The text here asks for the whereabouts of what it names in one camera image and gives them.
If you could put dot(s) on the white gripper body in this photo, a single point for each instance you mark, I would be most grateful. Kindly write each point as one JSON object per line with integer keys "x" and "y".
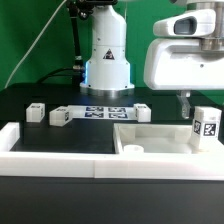
{"x": 176, "y": 60}

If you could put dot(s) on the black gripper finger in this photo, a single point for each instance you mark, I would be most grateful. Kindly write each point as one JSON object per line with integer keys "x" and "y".
{"x": 183, "y": 97}

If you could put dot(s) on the white square tabletop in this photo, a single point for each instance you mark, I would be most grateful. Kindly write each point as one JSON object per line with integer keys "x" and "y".
{"x": 144, "y": 139}

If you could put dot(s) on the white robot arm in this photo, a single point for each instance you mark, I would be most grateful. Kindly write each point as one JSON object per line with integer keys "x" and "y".
{"x": 107, "y": 72}

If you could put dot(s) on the white U-shaped fence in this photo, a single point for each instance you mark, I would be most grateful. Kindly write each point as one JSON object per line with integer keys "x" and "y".
{"x": 201, "y": 166}

